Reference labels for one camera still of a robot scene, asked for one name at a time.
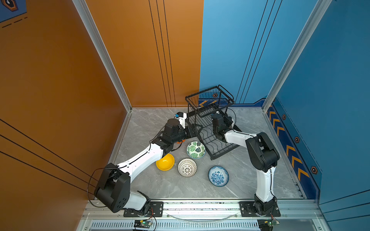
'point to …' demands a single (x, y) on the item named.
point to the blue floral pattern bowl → (218, 176)
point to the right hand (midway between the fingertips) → (232, 117)
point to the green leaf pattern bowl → (196, 149)
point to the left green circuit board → (142, 224)
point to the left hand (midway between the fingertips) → (199, 126)
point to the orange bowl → (183, 141)
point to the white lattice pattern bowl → (187, 167)
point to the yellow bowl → (166, 162)
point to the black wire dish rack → (201, 106)
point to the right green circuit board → (271, 223)
